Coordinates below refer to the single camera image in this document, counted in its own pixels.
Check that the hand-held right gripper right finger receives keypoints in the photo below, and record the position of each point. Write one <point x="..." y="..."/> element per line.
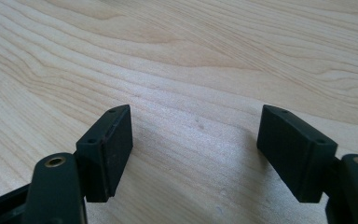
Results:
<point x="295" y="155"/>

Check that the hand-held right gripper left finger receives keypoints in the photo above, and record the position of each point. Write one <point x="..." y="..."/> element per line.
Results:
<point x="102" y="155"/>

